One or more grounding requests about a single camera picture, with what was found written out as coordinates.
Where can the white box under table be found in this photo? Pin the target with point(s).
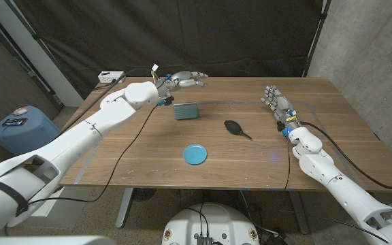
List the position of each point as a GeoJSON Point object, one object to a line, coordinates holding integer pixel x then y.
{"type": "Point", "coordinates": [66, 211]}

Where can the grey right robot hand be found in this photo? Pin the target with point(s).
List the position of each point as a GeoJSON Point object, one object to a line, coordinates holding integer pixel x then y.
{"type": "Point", "coordinates": [282, 107]}

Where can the black power adapter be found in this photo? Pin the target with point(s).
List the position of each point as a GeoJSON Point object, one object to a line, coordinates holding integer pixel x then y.
{"type": "Point", "coordinates": [279, 239]}

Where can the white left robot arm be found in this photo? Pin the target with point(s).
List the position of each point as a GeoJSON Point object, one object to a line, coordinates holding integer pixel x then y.
{"type": "Point", "coordinates": [80, 136]}

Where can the teal ribbed toy box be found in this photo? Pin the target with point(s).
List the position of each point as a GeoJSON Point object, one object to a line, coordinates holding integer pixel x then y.
{"type": "Point", "coordinates": [185, 111]}

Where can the black round floor fan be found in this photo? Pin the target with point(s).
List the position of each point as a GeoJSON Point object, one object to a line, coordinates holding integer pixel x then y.
{"type": "Point", "coordinates": [144, 194]}

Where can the grey metal table leg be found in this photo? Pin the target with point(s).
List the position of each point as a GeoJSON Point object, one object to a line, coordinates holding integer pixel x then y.
{"type": "Point", "coordinates": [299, 214]}
{"type": "Point", "coordinates": [124, 207]}

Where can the white robot head housing edge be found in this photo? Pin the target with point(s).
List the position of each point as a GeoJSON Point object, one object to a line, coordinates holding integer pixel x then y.
{"type": "Point", "coordinates": [46, 241]}

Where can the grey device on torso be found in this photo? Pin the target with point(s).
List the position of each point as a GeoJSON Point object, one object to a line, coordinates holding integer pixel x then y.
{"type": "Point", "coordinates": [204, 240]}

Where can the black fabric backdrop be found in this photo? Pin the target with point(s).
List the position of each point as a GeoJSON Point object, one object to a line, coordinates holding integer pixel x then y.
{"type": "Point", "coordinates": [182, 34]}

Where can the blue round plate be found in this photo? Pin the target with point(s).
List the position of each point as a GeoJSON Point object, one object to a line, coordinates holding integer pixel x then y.
{"type": "Point", "coordinates": [195, 154]}

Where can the white building column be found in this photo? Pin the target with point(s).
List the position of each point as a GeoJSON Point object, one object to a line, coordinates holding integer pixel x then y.
{"type": "Point", "coordinates": [34, 54]}

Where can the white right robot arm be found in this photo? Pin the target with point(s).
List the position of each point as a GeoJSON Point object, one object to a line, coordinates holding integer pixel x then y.
{"type": "Point", "coordinates": [335, 177]}

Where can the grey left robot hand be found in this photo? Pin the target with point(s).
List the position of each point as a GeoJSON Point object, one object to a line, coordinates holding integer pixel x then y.
{"type": "Point", "coordinates": [184, 80]}

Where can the white power strip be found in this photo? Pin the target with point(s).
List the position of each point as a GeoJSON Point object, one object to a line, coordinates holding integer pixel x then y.
{"type": "Point", "coordinates": [111, 77]}

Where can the white robot torso base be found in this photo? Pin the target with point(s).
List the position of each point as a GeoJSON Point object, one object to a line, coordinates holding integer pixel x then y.
{"type": "Point", "coordinates": [213, 221]}

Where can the black backdrop stand pole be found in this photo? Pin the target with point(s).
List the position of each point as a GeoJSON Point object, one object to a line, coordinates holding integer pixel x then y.
{"type": "Point", "coordinates": [314, 44]}
{"type": "Point", "coordinates": [37, 38]}

